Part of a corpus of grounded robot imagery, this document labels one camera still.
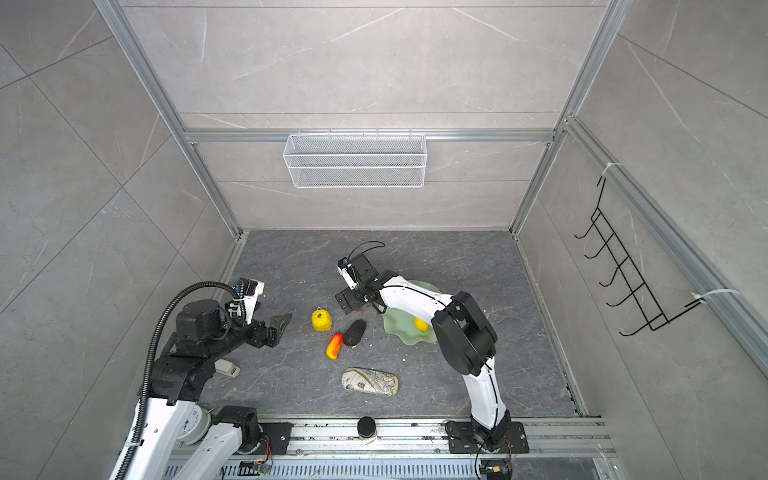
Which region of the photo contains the white wire mesh basket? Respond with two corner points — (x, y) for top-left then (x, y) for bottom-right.
(283, 133), (428, 189)

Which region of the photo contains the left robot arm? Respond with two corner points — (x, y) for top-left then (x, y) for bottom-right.
(111, 278), (292, 479)

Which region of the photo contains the round yellow fake fruit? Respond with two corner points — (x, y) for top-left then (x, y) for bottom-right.
(311, 309), (333, 332)

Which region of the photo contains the red yellow fake mango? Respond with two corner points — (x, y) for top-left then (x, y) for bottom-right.
(325, 333), (344, 360)

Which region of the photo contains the long yellow fake fruit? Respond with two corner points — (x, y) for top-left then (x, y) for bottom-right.
(413, 317), (430, 333)

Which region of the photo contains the green wavy fruit bowl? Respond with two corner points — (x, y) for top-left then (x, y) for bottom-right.
(381, 304), (437, 346)

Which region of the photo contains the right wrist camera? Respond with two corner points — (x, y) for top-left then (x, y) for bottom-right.
(337, 254), (378, 290)

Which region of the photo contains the black wire hook rack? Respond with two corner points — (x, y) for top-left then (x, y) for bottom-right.
(573, 177), (705, 338)

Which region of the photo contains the black round knob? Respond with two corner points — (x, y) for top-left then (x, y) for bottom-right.
(356, 416), (377, 440)

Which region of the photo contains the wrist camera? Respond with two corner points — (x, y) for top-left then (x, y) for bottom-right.
(337, 254), (378, 290)
(235, 278), (265, 323)

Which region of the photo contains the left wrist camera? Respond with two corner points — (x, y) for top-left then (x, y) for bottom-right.
(235, 278), (265, 323)

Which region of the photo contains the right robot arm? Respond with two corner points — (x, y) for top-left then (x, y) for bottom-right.
(336, 263), (511, 451)

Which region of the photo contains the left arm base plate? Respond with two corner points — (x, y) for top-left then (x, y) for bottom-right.
(237, 422), (293, 456)

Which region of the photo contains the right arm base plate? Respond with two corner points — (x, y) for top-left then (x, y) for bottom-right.
(444, 420), (530, 455)

